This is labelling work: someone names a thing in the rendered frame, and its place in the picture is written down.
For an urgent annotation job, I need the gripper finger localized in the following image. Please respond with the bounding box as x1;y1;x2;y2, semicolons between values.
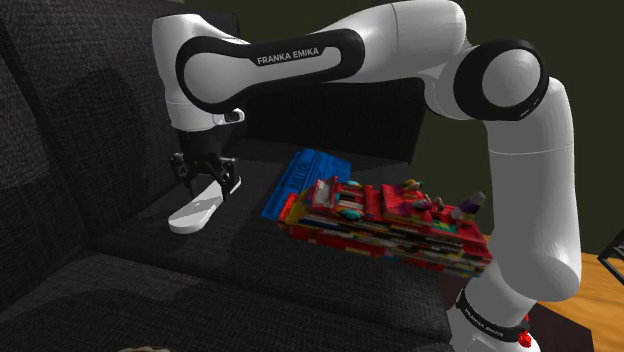
168;151;197;193
204;154;240;203

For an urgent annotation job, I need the blue flat box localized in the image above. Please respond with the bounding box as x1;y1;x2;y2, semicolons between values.
260;148;354;223

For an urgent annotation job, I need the dark grey fabric sofa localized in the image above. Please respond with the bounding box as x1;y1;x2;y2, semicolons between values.
0;0;456;352

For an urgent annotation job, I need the red colourful toy brick box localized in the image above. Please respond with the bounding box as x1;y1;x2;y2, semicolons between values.
277;175;494;280

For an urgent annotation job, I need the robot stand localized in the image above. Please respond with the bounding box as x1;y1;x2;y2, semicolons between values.
527;302;596;352

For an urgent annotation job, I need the black metal frame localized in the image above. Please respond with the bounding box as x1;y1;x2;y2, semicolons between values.
596;227;624;288

